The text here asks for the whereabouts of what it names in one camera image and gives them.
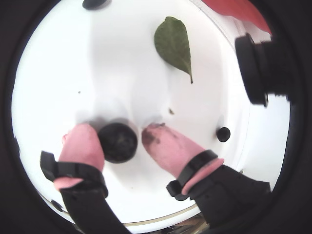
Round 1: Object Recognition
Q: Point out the stained pink-covered gripper finger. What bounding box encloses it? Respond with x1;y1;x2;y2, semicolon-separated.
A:
142;122;272;230

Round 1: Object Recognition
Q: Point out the pink-covered black gripper finger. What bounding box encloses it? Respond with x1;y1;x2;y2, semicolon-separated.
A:
40;123;130;234

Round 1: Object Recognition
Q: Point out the red collapsible silicone cup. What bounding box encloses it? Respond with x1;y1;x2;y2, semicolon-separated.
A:
202;0;273;35

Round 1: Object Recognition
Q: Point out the small dark blueberry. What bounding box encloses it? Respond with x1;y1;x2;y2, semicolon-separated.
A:
216;126;231;143

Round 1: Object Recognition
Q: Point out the white paper sheet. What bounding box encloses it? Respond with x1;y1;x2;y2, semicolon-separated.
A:
11;0;252;224

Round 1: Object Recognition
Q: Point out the small green leaf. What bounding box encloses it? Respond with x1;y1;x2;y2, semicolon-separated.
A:
154;16;194;84

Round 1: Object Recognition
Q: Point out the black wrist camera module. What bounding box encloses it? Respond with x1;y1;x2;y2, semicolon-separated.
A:
234;33;292;107

